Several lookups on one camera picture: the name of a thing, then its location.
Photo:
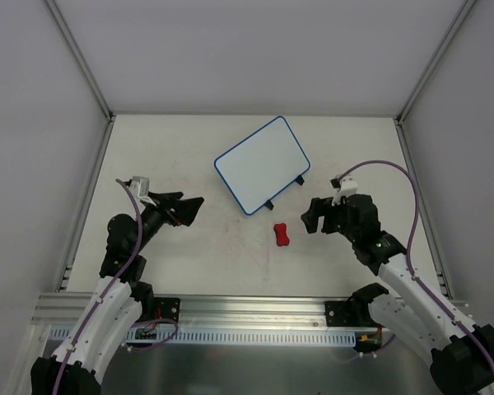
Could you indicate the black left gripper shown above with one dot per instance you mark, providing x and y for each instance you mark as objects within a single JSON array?
[{"x": 170, "y": 208}]

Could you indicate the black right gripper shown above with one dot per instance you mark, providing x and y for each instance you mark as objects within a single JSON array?
[{"x": 331, "y": 218}]

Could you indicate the red bone-shaped eraser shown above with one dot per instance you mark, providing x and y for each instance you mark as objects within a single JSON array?
[{"x": 282, "y": 238}]

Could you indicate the blue framed whiteboard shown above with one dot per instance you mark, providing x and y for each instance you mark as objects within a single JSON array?
[{"x": 262, "y": 165}]

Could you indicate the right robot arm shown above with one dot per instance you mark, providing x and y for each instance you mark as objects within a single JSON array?
[{"x": 458, "y": 352}]

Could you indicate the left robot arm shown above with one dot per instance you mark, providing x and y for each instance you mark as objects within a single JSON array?
[{"x": 119, "y": 300}]

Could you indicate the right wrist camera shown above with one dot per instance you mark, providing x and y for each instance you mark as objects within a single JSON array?
[{"x": 344, "y": 187}]

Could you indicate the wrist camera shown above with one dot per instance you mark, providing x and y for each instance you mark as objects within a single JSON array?
[
  {"x": 344, "y": 187},
  {"x": 139, "y": 189}
]

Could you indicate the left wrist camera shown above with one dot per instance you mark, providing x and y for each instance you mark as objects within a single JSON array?
[{"x": 139, "y": 189}]

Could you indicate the whiteboard wire stand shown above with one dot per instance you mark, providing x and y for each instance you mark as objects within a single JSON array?
[{"x": 299, "y": 179}]

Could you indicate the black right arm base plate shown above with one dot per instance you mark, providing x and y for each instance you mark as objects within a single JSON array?
[{"x": 339, "y": 314}]

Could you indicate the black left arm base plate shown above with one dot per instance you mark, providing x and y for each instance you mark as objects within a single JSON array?
[{"x": 166, "y": 308}]

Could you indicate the right aluminium frame post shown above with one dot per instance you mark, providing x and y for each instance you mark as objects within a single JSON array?
[{"x": 454, "y": 27}]

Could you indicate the aluminium frame post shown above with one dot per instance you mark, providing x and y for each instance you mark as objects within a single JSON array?
[
  {"x": 454, "y": 27},
  {"x": 73, "y": 47}
]

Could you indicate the white slotted cable duct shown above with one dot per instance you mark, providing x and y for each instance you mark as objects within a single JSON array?
[{"x": 229, "y": 337}]

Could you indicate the aluminium mounting rail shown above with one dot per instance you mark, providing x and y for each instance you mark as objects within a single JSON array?
[{"x": 204, "y": 311}]

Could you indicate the left aluminium frame post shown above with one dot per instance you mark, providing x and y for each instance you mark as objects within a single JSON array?
[{"x": 73, "y": 47}]

